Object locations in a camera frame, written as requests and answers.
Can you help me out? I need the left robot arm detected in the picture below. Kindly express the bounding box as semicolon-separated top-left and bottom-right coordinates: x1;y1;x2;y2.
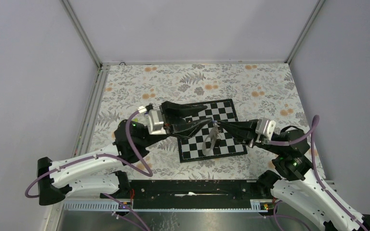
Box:
33;101;211;206

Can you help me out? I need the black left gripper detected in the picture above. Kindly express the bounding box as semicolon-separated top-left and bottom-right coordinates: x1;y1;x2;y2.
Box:
141;103;213;148

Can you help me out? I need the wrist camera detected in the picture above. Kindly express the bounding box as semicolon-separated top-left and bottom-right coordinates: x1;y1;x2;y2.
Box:
137;104;167;135
255;118;276;143

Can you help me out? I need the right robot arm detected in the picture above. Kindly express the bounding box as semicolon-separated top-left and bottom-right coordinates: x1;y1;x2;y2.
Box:
217;115;370;231

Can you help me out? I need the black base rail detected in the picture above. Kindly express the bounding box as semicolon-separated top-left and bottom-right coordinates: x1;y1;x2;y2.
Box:
111;180;275;210

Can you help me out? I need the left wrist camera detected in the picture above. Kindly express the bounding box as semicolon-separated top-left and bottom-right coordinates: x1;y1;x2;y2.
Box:
137;104;167;135

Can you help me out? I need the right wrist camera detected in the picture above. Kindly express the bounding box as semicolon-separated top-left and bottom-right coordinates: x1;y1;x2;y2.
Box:
255;118;276;143

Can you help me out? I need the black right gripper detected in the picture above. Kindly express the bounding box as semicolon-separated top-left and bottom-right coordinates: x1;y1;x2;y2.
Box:
216;117;284;154

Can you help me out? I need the floral table cloth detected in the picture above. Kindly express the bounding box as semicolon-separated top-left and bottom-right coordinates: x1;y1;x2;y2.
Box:
89;64;311;180

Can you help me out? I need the black white chessboard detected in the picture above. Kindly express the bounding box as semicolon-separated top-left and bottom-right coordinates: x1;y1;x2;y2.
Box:
178;99;248;163

